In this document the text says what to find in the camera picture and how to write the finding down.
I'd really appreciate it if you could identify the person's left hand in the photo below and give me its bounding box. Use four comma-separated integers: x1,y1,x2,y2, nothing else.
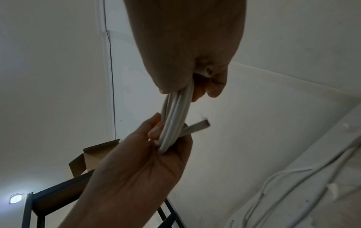
83,113,194,204

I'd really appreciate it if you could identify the person's right hand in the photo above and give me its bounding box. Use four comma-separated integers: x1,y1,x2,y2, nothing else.
123,0,247,102

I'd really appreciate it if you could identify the person's left forearm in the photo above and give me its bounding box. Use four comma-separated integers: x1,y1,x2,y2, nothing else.
60,190,168,228

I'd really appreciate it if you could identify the open brown cardboard box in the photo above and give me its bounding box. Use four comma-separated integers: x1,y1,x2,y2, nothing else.
68,139,122,179

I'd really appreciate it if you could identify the black metal shelf rack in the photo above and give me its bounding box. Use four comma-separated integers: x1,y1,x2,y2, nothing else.
22,171,187,228

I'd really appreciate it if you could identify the round white ceiling light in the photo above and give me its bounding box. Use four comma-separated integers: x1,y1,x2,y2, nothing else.
8,192,25,205

